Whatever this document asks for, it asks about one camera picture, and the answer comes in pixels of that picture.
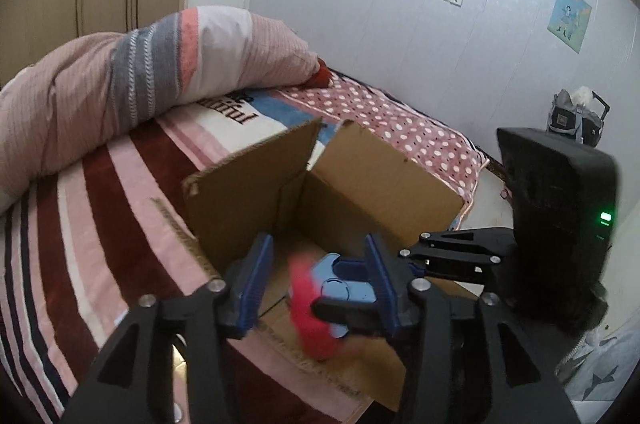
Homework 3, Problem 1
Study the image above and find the rolled striped duvet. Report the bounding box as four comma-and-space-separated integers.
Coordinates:
1, 5, 320, 210

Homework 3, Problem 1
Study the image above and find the pink spray bottle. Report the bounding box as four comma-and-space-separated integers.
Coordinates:
286, 253, 352, 362

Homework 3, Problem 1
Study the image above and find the blue cartoon wall poster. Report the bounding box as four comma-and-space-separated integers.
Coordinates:
548, 0, 592, 54

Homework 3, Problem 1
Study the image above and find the grey bag with handle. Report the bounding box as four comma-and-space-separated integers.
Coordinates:
547, 86, 611, 148

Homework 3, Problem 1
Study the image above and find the grey star pattern clothing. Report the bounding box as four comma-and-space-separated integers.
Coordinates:
556, 318, 639, 402

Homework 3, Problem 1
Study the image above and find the striped bed blanket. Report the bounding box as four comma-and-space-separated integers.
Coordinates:
1, 78, 487, 423

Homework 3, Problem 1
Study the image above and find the red item under duvet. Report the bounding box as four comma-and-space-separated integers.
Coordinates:
305, 58, 332, 88

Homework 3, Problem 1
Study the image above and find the brown cardboard box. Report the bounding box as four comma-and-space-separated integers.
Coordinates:
144, 119, 463, 423

